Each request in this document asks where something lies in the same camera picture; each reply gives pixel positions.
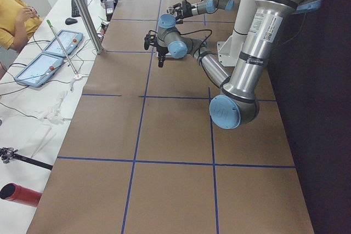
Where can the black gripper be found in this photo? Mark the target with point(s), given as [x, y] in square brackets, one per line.
[181, 11]
[161, 50]

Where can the far blue teach pendant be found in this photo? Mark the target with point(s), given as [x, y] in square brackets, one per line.
[69, 39]

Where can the red cylindrical bottle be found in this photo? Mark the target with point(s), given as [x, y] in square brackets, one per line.
[18, 194]

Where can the black computer mouse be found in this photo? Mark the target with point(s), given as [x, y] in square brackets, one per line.
[70, 21]

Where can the black tripod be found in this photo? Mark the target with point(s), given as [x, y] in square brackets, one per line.
[8, 154]

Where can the near blue teach pendant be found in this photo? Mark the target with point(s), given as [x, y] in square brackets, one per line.
[39, 70]

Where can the blue teach pendant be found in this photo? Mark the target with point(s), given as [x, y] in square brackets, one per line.
[39, 70]
[69, 39]

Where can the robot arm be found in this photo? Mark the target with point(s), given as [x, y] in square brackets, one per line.
[240, 60]
[207, 7]

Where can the person in yellow shirt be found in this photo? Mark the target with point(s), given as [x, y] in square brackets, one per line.
[19, 22]

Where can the aluminium frame post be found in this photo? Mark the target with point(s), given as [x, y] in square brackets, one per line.
[88, 22]

